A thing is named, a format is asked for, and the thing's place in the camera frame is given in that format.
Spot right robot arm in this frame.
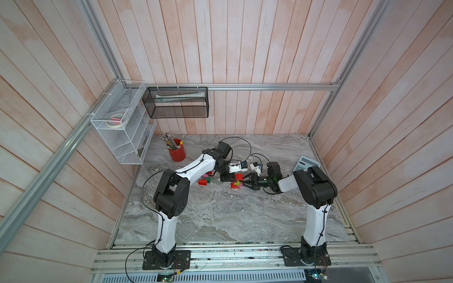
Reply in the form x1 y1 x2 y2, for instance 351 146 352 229
243 156 337 266

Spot grey calculator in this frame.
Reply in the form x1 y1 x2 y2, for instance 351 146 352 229
293 156 321 172

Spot black mesh basket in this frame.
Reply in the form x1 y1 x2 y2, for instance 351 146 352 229
142 87 210 119

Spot white wire shelf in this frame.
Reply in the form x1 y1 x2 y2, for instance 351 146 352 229
91 80 156 165

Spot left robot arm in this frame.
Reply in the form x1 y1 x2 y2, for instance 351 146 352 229
151 141 235 268

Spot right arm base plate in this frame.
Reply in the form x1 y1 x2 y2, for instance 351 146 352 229
280 244 331 266

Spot red pen cup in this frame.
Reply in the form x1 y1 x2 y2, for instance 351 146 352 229
168 139 186 162

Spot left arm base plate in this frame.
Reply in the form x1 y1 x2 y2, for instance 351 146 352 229
142 250 191 271

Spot tape roll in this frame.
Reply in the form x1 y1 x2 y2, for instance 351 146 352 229
105 112 129 129

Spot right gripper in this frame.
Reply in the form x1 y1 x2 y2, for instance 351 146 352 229
239 173 273 191

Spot pens in cup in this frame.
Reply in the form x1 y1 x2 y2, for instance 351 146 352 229
162 133 183 150

